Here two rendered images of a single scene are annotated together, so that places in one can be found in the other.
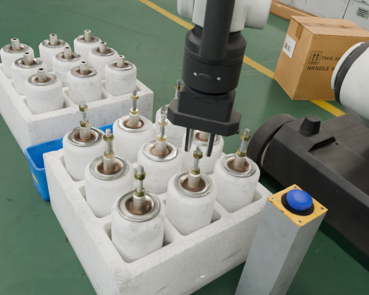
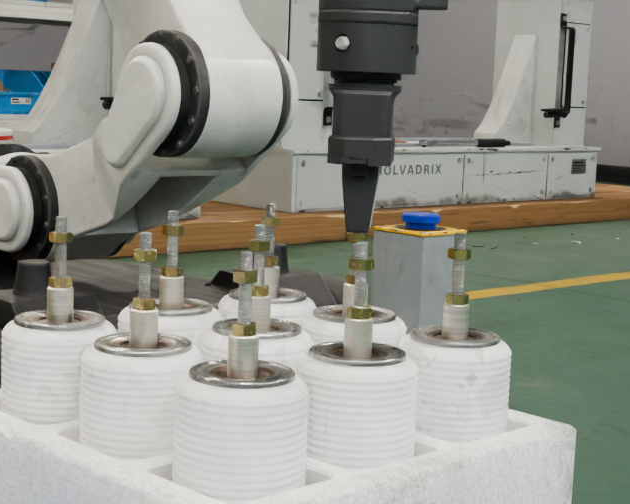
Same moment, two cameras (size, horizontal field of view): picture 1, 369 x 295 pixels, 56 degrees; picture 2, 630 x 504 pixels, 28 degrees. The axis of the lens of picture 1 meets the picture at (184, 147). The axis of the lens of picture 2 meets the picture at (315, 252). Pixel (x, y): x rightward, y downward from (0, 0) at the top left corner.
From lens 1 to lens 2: 1.28 m
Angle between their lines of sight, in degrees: 89
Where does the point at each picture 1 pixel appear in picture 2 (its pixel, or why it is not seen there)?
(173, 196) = (395, 332)
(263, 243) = (434, 321)
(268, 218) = (432, 267)
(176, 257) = not seen: hidden behind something
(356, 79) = (227, 84)
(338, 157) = (116, 303)
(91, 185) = (413, 381)
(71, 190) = (372, 475)
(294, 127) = (30, 299)
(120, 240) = (504, 401)
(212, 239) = not seen: hidden behind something
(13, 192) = not seen: outside the picture
